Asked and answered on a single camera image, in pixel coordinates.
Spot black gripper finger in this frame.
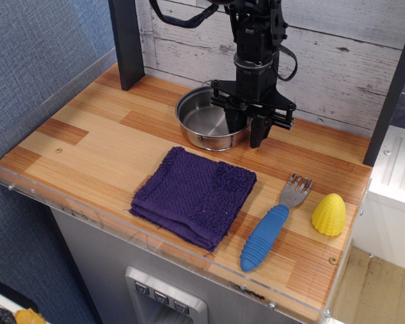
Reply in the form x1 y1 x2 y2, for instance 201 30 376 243
224 104 252 134
250 115 273 149

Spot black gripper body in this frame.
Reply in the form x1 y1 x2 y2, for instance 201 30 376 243
211 67 296 129

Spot small stainless steel pan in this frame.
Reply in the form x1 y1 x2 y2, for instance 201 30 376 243
175 86 252 152

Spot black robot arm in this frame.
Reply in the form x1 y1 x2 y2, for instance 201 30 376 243
211 1 296 149

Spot folded purple cloth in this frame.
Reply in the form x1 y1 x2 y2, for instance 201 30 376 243
130 146 257 252

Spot yellow plastic corn toy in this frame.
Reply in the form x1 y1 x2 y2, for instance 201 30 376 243
311 193 346 236

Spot white toy sink unit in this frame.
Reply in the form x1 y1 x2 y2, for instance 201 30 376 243
352 126 405 268

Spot clear acrylic table guard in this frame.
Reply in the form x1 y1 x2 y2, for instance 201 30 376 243
0 66 371 323

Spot grey cabinet front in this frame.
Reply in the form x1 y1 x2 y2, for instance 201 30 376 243
52 209 296 323

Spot silver button panel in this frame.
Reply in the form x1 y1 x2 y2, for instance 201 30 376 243
125 266 209 323

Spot orange yellow toy object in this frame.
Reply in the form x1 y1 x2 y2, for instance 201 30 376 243
14 308 47 324

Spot black mesh object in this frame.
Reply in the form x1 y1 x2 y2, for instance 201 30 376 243
0 308 16 324

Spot blue handled metal fork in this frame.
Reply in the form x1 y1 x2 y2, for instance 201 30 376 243
240 173 313 272

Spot dark left cabinet post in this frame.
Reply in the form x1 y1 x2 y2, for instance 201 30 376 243
108 0 145 90

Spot dark cabinet post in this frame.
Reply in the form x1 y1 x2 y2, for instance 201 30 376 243
108 0 145 90
362 44 405 167

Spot dark right cabinet post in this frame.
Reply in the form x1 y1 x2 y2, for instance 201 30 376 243
362 44 405 167

